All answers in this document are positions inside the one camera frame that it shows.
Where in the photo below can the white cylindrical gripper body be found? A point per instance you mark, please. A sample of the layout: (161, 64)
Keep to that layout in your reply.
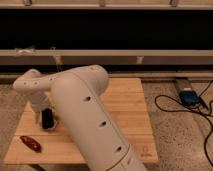
(39, 102)

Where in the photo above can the black eraser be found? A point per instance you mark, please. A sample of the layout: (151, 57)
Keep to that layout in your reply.
(47, 119)

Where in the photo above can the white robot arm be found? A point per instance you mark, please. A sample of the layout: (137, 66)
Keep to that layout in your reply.
(75, 94)

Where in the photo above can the white folded cloth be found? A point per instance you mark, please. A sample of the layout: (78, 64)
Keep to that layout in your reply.
(49, 129)

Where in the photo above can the dark red chili pepper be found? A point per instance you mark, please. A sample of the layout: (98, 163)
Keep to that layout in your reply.
(31, 143)

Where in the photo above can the blue power adapter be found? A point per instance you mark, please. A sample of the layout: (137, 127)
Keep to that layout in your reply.
(189, 97)

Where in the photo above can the grey metal rail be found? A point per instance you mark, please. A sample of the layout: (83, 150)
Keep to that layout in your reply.
(59, 57)

